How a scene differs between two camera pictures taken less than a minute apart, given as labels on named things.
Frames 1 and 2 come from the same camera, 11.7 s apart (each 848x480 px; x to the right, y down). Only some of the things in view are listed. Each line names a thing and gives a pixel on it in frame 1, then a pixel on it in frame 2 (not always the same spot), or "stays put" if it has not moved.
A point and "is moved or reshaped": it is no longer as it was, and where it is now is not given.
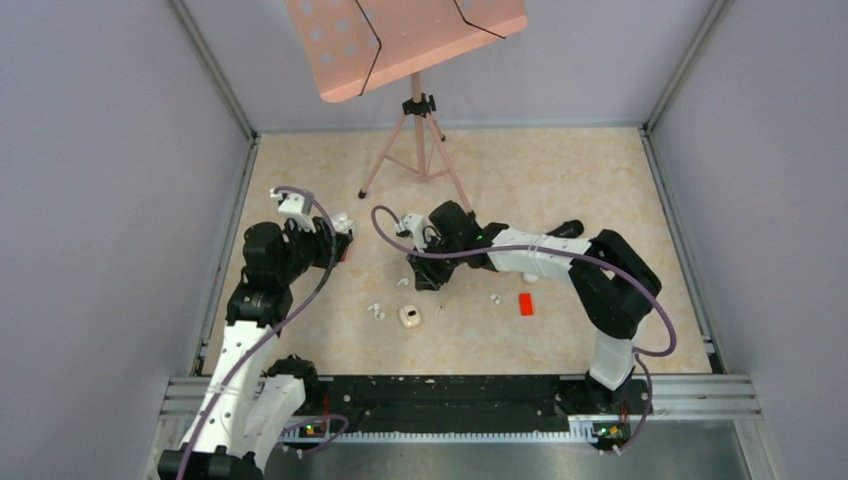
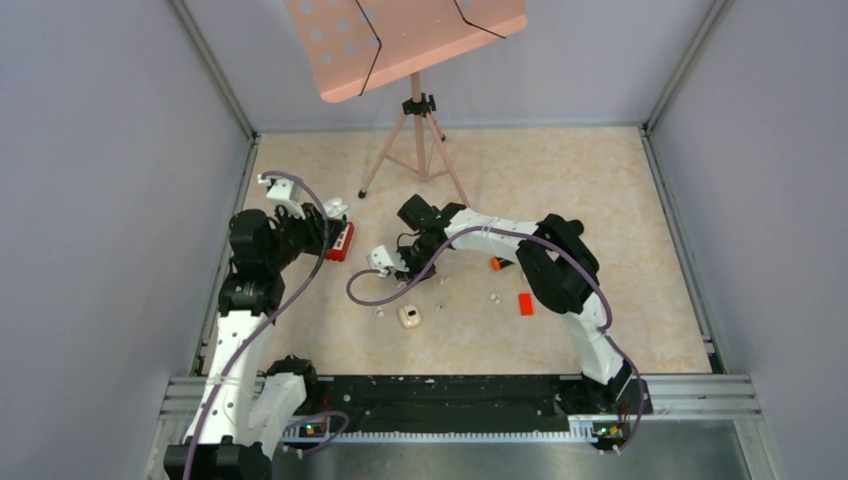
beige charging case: x=410 y=316 stays put
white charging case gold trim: x=341 y=223 is moved or reshaped
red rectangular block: x=526 y=304 stays put
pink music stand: x=352 y=46 stays put
